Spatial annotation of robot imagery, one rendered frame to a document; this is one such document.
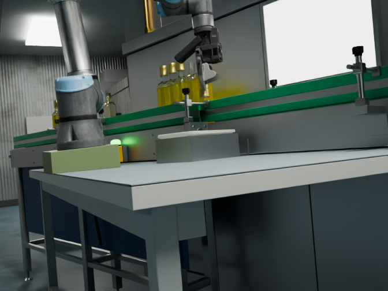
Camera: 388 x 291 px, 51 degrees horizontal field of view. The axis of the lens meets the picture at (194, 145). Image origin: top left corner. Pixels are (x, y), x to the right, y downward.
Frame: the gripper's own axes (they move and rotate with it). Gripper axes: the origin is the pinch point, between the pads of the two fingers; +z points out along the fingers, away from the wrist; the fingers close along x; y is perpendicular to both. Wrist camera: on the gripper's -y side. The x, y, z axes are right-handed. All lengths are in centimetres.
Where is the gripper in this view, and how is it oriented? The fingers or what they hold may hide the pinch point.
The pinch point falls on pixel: (203, 87)
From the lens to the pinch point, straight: 144.1
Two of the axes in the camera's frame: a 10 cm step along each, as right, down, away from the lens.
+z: 1.0, 10.0, 0.0
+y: 9.6, -0.9, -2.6
